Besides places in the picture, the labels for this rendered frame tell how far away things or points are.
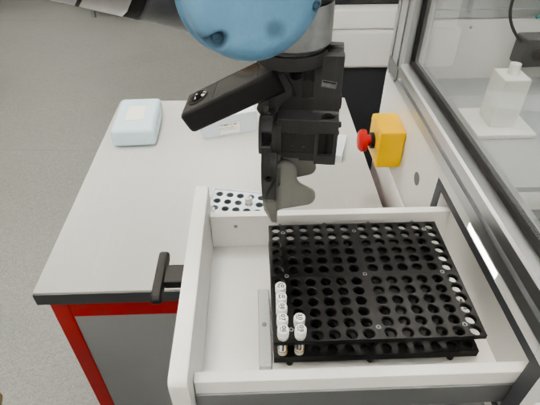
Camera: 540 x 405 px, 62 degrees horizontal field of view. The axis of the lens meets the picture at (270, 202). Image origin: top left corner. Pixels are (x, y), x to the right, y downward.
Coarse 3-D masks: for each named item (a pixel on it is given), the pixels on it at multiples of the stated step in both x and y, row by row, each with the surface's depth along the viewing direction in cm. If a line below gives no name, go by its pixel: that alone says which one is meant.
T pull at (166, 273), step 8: (160, 256) 54; (168, 256) 54; (160, 264) 53; (168, 264) 54; (160, 272) 52; (168, 272) 52; (176, 272) 52; (160, 280) 51; (168, 280) 51; (176, 280) 51; (152, 288) 50; (160, 288) 50; (152, 296) 50; (160, 296) 50
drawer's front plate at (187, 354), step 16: (208, 192) 62; (192, 208) 58; (208, 208) 62; (192, 224) 56; (208, 224) 61; (192, 240) 54; (208, 240) 61; (192, 256) 52; (208, 256) 60; (192, 272) 50; (208, 272) 60; (192, 288) 48; (208, 288) 59; (192, 304) 47; (176, 320) 45; (192, 320) 45; (176, 336) 44; (192, 336) 44; (176, 352) 43; (192, 352) 44; (176, 368) 41; (192, 368) 44; (176, 384) 40; (192, 384) 44; (176, 400) 42; (192, 400) 43
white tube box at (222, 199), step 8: (216, 192) 82; (224, 192) 82; (232, 192) 82; (240, 192) 82; (248, 192) 82; (256, 192) 82; (216, 200) 81; (224, 200) 80; (232, 200) 80; (240, 200) 80; (256, 200) 80; (216, 208) 80; (224, 208) 80; (232, 208) 79; (240, 208) 79; (248, 208) 79; (256, 208) 79
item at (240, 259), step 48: (240, 240) 65; (240, 288) 60; (480, 288) 55; (240, 336) 54; (240, 384) 44; (288, 384) 45; (336, 384) 45; (384, 384) 45; (432, 384) 46; (480, 384) 46
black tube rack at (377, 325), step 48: (288, 240) 58; (336, 240) 58; (384, 240) 58; (432, 240) 59; (288, 288) 52; (336, 288) 52; (384, 288) 52; (432, 288) 52; (336, 336) 50; (384, 336) 47; (432, 336) 47; (480, 336) 47
